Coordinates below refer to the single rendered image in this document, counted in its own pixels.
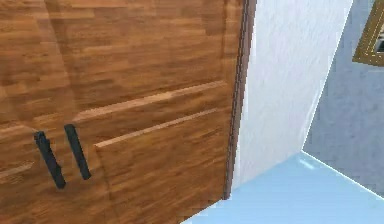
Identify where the brown wooden room door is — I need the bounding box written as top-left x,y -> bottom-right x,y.
0,0 -> 258,224

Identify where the black bar door handle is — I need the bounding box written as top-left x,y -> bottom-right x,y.
33,130 -> 67,190
63,123 -> 92,181

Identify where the gold framed wall picture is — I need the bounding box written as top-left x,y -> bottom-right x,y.
352,0 -> 384,67

